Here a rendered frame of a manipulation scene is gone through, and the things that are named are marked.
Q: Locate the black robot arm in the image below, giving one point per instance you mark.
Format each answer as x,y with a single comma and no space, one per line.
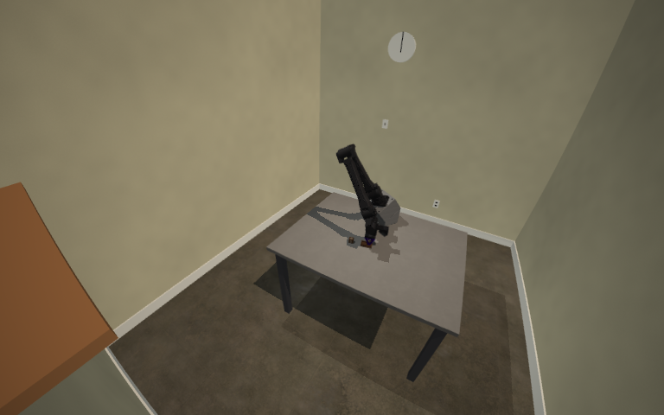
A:
363,193

